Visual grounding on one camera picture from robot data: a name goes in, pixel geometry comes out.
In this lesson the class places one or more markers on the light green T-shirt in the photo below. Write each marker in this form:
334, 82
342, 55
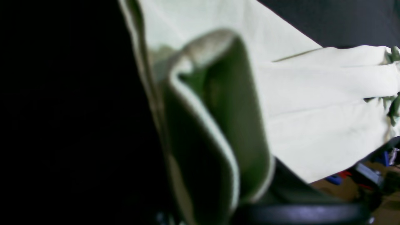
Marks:
232, 87

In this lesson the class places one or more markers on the black table cloth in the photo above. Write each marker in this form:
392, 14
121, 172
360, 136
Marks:
342, 23

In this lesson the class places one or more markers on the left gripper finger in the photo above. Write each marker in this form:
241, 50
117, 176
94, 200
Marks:
291, 201

